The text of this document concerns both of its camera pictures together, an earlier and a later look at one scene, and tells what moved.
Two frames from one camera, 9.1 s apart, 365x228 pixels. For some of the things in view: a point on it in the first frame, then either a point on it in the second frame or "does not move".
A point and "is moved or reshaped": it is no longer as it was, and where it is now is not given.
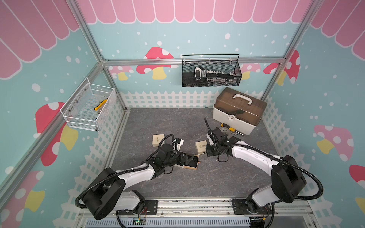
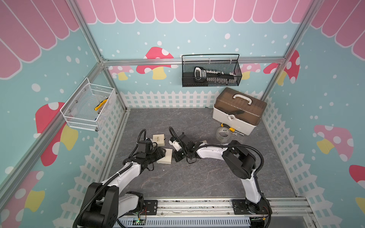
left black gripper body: [175, 159] to [154, 155]
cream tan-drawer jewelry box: [193, 165] is moved or reshaped
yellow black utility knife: [98, 108] does not move
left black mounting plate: [149, 207] does not move
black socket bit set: [211, 77] does not move
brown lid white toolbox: [237, 111] does not move
